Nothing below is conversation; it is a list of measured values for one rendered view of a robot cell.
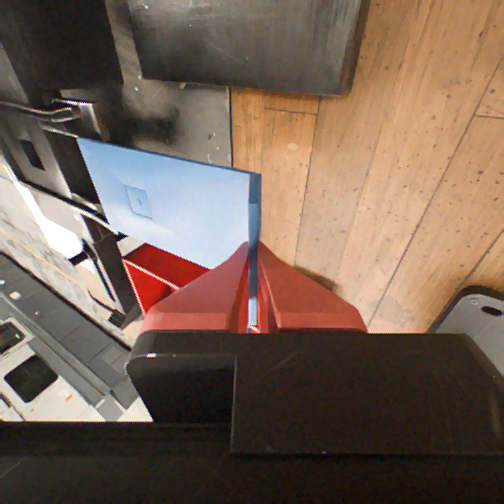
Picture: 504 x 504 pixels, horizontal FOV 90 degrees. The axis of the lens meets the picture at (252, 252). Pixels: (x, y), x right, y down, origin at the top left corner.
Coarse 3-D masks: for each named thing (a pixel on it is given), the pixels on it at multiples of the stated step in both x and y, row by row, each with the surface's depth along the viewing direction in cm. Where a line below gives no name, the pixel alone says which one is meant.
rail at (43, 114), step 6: (0, 102) 20; (6, 102) 20; (0, 108) 20; (6, 108) 20; (12, 108) 19; (18, 108) 19; (24, 108) 18; (30, 108) 18; (36, 108) 18; (42, 108) 18; (48, 108) 18; (24, 114) 19; (30, 114) 18; (36, 114) 18; (42, 114) 18; (48, 114) 17; (48, 120) 18
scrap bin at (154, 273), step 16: (128, 256) 31; (144, 256) 31; (160, 256) 31; (176, 256) 32; (128, 272) 33; (144, 272) 35; (160, 272) 29; (176, 272) 29; (192, 272) 29; (144, 288) 36; (160, 288) 39; (176, 288) 28; (144, 304) 37
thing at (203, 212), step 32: (96, 160) 17; (128, 160) 15; (160, 160) 14; (192, 160) 13; (160, 192) 15; (192, 192) 14; (224, 192) 13; (256, 192) 10; (128, 224) 19; (160, 224) 17; (192, 224) 15; (224, 224) 14; (256, 224) 10; (192, 256) 17; (224, 256) 15; (256, 256) 11; (256, 288) 12; (256, 320) 13
